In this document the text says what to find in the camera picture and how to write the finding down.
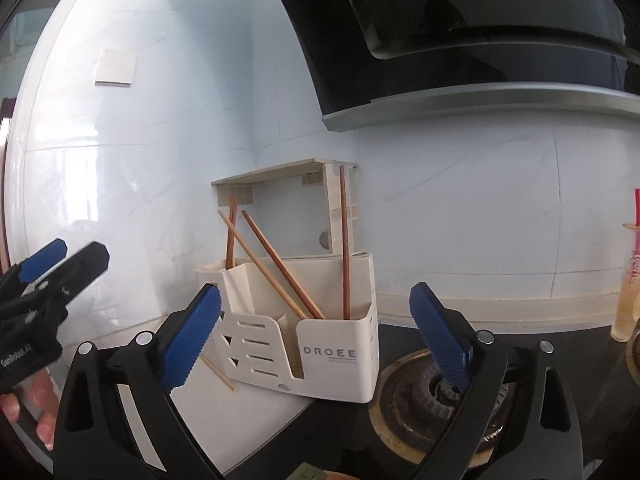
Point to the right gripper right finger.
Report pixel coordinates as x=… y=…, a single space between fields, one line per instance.
x=445 y=333

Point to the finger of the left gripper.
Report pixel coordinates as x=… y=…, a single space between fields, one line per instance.
x=42 y=261
x=72 y=276

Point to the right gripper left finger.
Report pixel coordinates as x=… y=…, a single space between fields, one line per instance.
x=183 y=335

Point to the reddish brown wooden chopstick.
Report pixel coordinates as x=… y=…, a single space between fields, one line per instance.
x=347 y=303

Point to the light bamboo chopstick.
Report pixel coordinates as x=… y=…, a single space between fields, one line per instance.
x=220 y=374
x=298 y=309

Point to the person's left hand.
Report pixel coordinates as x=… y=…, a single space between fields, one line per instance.
x=41 y=396

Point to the left stove burner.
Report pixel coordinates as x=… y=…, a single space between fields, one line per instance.
x=412 y=405

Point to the white utensil holder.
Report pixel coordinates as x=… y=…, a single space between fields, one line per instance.
x=259 y=340

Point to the black range hood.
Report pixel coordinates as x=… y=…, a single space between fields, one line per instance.
x=374 y=62

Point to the wooden wall shelf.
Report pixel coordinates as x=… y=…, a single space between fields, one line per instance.
x=302 y=207

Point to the wall outlet plate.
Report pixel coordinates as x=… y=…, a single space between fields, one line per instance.
x=115 y=68

